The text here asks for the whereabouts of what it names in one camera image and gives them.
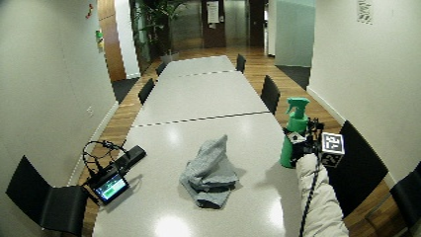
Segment green spray bottle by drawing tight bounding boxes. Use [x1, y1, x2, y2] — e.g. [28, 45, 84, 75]
[278, 97, 310, 169]

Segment white marker cube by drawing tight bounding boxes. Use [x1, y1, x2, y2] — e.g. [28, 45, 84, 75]
[319, 131, 346, 169]

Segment grey cloth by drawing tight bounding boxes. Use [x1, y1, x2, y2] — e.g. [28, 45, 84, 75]
[178, 134, 241, 210]

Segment dark wooden door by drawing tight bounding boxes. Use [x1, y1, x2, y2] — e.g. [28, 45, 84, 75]
[199, 0, 227, 49]

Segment grey plant pot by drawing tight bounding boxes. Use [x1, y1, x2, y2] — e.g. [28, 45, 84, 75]
[158, 50, 179, 65]

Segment small monitor with screen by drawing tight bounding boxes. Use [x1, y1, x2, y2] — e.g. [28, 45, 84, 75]
[88, 171, 132, 206]

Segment white paper notice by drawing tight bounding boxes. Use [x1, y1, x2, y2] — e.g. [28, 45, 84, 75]
[206, 0, 221, 25]

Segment green potted plant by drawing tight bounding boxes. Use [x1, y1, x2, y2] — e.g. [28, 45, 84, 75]
[134, 0, 186, 56]

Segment black glove cable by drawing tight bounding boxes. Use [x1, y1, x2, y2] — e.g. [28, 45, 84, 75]
[298, 157, 323, 237]

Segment black bar camera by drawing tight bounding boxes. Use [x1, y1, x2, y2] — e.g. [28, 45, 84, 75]
[113, 145, 148, 173]

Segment patterned wall poster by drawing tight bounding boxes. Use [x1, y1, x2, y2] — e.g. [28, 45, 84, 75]
[355, 0, 374, 26]

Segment black looped cables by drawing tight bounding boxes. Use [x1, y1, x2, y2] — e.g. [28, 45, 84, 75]
[81, 140, 133, 181]

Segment brown wooden wall panel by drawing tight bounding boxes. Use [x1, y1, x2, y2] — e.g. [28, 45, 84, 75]
[96, 0, 128, 83]

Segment green wall sign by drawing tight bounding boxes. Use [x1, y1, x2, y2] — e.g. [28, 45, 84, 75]
[94, 29, 105, 52]

